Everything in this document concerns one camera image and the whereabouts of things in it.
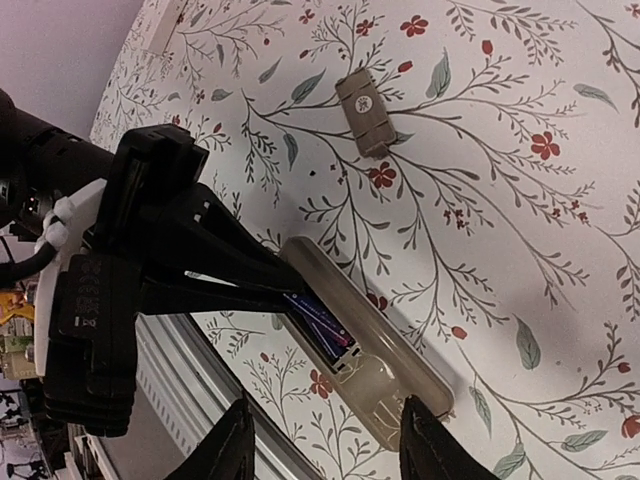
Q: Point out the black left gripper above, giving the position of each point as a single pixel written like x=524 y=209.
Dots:
x=144 y=202

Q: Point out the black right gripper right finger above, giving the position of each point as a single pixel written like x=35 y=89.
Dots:
x=427 y=451

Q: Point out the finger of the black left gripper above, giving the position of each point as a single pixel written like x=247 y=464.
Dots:
x=175 y=294

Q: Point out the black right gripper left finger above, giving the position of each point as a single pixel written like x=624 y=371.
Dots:
x=227 y=452

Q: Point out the AAA battery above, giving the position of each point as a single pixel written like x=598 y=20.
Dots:
x=318 y=316
x=321 y=327

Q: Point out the grey remote battery cover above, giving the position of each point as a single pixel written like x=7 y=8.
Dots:
x=366 y=114

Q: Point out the white slim remote control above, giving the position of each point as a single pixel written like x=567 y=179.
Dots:
x=160 y=20

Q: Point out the floral patterned table mat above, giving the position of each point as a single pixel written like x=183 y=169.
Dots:
x=500 y=235

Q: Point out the aluminium front rail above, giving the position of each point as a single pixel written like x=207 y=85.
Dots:
x=190 y=387

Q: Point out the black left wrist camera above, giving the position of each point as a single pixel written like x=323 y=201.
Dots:
x=92 y=359

